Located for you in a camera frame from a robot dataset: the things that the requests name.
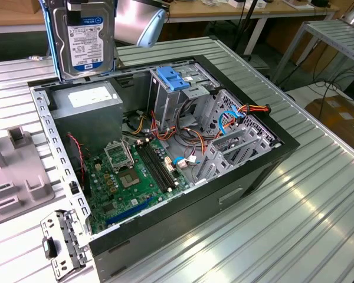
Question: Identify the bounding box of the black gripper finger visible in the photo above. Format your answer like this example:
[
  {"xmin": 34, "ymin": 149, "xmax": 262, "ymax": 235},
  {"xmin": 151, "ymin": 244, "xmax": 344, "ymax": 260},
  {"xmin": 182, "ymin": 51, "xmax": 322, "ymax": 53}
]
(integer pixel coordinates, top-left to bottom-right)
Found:
[{"xmin": 65, "ymin": 0, "xmax": 83, "ymax": 12}]

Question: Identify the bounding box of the hard disk blue carrier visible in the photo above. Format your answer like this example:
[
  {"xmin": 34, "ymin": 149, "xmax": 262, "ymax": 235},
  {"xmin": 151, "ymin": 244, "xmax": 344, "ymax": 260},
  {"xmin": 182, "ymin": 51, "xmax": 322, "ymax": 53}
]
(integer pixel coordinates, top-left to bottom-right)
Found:
[{"xmin": 45, "ymin": 0, "xmax": 120, "ymax": 82}]

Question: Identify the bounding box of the blue data wire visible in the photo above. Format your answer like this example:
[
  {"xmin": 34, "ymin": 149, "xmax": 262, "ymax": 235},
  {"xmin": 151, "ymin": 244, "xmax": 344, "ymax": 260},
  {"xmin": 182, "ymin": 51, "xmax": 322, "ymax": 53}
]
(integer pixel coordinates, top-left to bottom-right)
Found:
[{"xmin": 217, "ymin": 105, "xmax": 244, "ymax": 138}]

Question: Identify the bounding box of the red orange power wire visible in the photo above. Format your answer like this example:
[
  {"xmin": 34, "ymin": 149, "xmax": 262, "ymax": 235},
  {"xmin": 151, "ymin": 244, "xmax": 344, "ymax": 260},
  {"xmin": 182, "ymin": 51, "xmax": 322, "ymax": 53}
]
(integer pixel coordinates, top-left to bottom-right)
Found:
[{"xmin": 237, "ymin": 103, "xmax": 272, "ymax": 119}]

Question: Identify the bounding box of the grey metal disk bay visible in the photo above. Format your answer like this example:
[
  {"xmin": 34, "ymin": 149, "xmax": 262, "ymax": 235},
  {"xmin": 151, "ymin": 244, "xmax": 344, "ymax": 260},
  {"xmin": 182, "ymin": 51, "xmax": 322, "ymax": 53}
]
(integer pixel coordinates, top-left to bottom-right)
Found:
[{"xmin": 194, "ymin": 90, "xmax": 284, "ymax": 186}]

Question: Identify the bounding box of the small brown cardboard box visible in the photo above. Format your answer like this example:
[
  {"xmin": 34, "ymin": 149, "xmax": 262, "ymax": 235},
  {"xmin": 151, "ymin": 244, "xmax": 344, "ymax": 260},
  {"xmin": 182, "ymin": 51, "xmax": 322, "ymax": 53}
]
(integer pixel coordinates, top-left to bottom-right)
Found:
[{"xmin": 29, "ymin": 0, "xmax": 47, "ymax": 14}]

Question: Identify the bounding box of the grey power supply unit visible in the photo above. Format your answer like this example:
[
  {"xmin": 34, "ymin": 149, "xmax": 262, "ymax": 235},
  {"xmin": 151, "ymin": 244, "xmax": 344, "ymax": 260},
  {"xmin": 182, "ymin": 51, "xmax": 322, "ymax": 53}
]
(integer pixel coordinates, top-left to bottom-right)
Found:
[{"xmin": 48, "ymin": 81, "xmax": 124, "ymax": 154}]

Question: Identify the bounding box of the blue plastic drive latch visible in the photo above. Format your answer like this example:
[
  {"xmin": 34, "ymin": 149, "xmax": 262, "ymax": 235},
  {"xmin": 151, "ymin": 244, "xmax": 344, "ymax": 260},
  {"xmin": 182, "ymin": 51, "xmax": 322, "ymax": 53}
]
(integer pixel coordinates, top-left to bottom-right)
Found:
[{"xmin": 157, "ymin": 66, "xmax": 190, "ymax": 92}]

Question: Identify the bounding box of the grey metal drive cage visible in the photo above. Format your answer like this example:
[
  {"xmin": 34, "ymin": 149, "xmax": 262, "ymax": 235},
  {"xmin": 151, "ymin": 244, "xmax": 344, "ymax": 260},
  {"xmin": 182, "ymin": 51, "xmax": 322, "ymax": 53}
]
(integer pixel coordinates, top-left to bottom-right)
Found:
[{"xmin": 149, "ymin": 63, "xmax": 221, "ymax": 130}]

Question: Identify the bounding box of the wooden desk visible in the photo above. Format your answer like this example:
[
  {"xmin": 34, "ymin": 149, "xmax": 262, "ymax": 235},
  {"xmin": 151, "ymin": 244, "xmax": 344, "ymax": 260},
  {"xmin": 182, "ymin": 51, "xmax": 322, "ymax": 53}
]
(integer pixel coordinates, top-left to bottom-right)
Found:
[{"xmin": 0, "ymin": 0, "xmax": 340, "ymax": 35}]

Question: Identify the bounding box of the metal socket cover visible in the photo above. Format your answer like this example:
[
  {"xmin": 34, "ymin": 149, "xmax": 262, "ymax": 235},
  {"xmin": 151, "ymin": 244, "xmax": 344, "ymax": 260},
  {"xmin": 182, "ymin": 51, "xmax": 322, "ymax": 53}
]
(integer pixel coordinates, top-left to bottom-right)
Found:
[{"xmin": 103, "ymin": 140, "xmax": 136, "ymax": 174}]

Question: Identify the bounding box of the grey parts rack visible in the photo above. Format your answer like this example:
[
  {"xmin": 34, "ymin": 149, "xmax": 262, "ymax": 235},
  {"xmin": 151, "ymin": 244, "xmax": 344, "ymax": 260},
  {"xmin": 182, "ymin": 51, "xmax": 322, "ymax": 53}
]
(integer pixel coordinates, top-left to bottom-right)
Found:
[{"xmin": 0, "ymin": 126, "xmax": 57, "ymax": 229}]

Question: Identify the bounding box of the black tripod stand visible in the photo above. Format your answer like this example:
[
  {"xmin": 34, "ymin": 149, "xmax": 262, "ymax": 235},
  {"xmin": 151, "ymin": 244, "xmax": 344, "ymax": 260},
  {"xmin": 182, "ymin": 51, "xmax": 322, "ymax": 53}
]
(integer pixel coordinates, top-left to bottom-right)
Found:
[{"xmin": 232, "ymin": 0, "xmax": 262, "ymax": 57}]

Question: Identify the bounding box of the black RAM slot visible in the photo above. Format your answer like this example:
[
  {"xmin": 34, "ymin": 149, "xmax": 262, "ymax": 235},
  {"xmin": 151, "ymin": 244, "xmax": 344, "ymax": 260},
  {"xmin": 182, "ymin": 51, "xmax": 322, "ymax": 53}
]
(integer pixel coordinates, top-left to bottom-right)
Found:
[
  {"xmin": 144, "ymin": 141, "xmax": 176, "ymax": 190},
  {"xmin": 137, "ymin": 143, "xmax": 171, "ymax": 194},
  {"xmin": 147, "ymin": 140, "xmax": 179, "ymax": 188},
  {"xmin": 140, "ymin": 143, "xmax": 173, "ymax": 192}
]

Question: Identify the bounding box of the green motherboard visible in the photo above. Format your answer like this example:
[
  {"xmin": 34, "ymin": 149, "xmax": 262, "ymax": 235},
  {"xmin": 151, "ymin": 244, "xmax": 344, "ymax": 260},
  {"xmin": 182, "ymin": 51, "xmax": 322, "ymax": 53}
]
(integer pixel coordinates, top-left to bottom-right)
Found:
[{"xmin": 84, "ymin": 138, "xmax": 191, "ymax": 235}]

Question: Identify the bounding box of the blue expansion slot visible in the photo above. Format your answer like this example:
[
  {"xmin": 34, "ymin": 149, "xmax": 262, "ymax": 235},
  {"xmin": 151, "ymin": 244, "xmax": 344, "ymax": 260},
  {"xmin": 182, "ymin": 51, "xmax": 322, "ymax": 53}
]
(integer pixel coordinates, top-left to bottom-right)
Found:
[{"xmin": 105, "ymin": 196, "xmax": 154, "ymax": 228}]

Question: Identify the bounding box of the black open PC case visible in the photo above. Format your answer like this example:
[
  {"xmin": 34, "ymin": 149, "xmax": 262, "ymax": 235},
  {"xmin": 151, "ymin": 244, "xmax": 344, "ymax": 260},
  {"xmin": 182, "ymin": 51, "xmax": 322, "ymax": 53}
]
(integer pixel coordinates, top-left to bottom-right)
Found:
[{"xmin": 27, "ymin": 54, "xmax": 301, "ymax": 282}]

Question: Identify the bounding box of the black plastic latch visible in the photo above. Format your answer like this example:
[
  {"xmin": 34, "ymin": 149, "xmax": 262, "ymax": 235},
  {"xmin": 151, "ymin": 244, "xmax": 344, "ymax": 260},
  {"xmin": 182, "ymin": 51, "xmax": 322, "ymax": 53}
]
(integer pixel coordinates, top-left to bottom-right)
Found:
[{"xmin": 42, "ymin": 238, "xmax": 59, "ymax": 260}]

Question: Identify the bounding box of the metal slat side table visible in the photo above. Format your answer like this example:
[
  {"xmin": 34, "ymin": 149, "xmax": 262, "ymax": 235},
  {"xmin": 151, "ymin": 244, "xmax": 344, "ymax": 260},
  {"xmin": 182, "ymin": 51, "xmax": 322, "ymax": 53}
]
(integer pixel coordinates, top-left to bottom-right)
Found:
[{"xmin": 273, "ymin": 19, "xmax": 354, "ymax": 86}]

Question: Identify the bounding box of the brown cardboard floor box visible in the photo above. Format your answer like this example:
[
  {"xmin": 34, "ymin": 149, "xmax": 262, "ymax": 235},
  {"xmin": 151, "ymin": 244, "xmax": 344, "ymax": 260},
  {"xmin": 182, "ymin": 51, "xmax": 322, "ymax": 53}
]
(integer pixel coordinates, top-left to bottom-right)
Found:
[{"xmin": 304, "ymin": 94, "xmax": 354, "ymax": 148}]

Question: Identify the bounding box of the yellow orange wire bundle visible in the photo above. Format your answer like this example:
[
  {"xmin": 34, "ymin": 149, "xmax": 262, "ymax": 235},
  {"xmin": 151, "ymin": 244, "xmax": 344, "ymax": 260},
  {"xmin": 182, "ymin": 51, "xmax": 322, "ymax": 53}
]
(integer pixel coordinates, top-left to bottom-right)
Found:
[{"xmin": 132, "ymin": 113, "xmax": 150, "ymax": 136}]

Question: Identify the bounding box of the orange black wire bundle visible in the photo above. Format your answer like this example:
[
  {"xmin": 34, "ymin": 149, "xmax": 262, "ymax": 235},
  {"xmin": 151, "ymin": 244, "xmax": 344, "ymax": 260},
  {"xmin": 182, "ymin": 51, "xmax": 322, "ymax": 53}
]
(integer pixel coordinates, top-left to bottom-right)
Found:
[{"xmin": 149, "ymin": 108, "xmax": 213, "ymax": 157}]

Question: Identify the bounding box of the white connector blue wire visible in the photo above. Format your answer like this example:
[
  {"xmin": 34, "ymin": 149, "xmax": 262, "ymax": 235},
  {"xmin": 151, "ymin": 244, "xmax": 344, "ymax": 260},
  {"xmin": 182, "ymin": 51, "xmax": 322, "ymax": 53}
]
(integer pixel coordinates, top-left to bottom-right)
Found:
[{"xmin": 173, "ymin": 156, "xmax": 200, "ymax": 169}]

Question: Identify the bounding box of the metal rear slot bracket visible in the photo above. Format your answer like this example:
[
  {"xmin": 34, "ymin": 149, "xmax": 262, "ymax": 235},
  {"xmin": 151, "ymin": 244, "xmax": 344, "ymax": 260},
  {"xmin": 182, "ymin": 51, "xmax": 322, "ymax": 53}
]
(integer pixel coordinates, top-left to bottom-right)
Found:
[{"xmin": 40, "ymin": 209, "xmax": 93, "ymax": 281}]

